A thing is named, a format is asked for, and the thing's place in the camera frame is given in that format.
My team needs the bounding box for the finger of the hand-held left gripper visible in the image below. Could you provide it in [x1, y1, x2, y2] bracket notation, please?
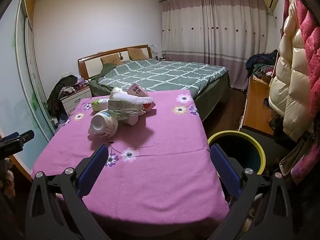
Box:
[15, 129, 35, 147]

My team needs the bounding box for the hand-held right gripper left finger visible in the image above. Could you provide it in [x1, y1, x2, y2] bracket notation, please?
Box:
[25, 144, 110, 240]

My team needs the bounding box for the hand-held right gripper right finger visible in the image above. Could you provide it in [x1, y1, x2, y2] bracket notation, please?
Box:
[207, 144, 294, 240]

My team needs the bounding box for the yellow rimmed trash bin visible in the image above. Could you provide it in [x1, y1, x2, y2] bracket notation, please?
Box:
[207, 131, 266, 176]

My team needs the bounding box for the clear plastic wrapper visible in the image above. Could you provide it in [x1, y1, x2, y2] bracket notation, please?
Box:
[110, 110, 147, 120]

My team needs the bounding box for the white plastic bottle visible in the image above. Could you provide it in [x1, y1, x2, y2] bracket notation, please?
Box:
[124, 115, 139, 126]

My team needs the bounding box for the green-white tube bottle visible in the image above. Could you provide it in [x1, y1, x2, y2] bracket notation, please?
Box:
[92, 98, 110, 112]

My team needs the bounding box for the white black flower tea box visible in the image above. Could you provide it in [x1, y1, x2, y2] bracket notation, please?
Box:
[107, 99, 143, 112]

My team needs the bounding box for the white paper cup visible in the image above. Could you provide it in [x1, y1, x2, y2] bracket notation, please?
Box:
[109, 87, 127, 102]

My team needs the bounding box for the pink carton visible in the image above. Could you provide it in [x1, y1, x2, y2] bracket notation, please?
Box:
[127, 82, 150, 98]

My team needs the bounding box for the dark clothes heap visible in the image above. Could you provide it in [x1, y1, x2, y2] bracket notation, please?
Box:
[47, 75, 78, 118]

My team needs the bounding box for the white nightstand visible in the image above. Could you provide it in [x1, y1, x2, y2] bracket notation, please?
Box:
[61, 85, 92, 117]

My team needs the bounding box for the mint floral wardrobe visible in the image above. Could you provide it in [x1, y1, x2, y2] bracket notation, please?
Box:
[0, 0, 57, 160]

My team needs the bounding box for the pink floral tablecloth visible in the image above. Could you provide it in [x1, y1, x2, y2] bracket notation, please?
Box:
[30, 89, 230, 224]

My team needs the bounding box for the wooden side desk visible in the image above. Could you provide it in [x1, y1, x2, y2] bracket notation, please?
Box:
[239, 76, 275, 135]

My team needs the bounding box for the wooden bed headboard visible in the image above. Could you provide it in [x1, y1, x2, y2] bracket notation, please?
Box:
[77, 44, 153, 80]

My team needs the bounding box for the cream puffer jacket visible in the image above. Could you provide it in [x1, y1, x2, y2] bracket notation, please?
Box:
[269, 0, 313, 140]

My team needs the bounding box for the brown pillow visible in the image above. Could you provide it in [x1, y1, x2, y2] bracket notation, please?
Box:
[100, 53, 123, 65]
[127, 47, 150, 61]

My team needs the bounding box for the pile of mixed clothes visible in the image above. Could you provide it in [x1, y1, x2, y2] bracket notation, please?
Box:
[245, 50, 278, 80]

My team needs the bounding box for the green checked bed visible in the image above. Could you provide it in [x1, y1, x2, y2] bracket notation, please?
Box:
[89, 59, 230, 123]

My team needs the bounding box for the pink white curtain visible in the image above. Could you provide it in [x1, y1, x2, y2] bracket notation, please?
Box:
[160, 0, 265, 88]

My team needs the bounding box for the red quilted coat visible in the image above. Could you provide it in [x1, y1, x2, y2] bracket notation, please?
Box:
[291, 0, 320, 118]

